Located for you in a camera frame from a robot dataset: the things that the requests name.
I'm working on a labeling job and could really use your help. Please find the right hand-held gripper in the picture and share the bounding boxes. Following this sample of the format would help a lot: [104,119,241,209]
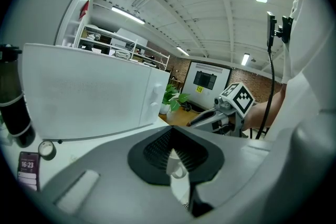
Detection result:
[188,82,256,137]

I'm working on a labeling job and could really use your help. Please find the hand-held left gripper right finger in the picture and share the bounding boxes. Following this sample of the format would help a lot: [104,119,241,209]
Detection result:
[172,110,335,224]

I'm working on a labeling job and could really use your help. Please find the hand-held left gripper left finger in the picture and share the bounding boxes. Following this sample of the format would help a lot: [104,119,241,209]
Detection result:
[38,125,194,224]

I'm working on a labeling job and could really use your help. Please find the white mug with spoon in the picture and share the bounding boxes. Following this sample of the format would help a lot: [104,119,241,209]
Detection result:
[165,147,189,179]

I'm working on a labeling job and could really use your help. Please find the person's right forearm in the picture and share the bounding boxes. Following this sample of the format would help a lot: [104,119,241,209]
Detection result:
[243,83,287,130]

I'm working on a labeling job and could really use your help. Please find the brown wooden table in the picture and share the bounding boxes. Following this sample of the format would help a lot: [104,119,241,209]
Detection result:
[158,106,211,127]

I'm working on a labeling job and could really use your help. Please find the large white-backed display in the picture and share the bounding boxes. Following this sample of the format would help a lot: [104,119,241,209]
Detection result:
[182,60,234,111]

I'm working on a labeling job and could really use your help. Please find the green potted plant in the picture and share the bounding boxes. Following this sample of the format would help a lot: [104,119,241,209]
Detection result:
[158,83,192,115]

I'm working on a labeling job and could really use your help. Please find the long ceiling light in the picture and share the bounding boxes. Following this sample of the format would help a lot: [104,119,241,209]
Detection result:
[240,52,251,67]
[111,5,146,26]
[175,46,191,57]

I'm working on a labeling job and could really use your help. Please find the black tape roll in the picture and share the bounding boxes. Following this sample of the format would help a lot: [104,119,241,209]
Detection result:
[37,140,57,162]

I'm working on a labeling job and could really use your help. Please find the black smartphone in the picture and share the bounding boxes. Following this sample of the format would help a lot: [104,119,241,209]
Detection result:
[17,151,42,193]

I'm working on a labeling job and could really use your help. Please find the white desk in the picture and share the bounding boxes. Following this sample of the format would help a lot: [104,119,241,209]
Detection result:
[0,115,190,213]

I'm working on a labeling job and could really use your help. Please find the white microwave oven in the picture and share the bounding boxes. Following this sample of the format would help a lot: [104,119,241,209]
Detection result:
[22,42,172,142]

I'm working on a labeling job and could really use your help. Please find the white storage shelving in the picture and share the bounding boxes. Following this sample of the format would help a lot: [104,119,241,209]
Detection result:
[78,24,172,72]

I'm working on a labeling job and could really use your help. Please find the black chest-mounted device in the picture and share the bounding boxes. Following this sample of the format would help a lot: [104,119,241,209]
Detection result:
[266,10,295,48]

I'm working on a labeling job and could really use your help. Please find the person's white shirt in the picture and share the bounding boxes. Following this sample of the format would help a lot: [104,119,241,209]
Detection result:
[267,0,336,140]

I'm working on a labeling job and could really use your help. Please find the black water bottle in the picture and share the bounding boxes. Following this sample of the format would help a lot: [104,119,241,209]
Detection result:
[0,44,37,148]

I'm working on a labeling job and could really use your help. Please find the red hanging decoration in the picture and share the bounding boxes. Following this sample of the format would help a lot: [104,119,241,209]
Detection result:
[79,0,90,19]

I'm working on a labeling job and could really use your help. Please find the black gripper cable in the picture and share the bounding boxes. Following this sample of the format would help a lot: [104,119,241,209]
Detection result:
[255,46,276,140]

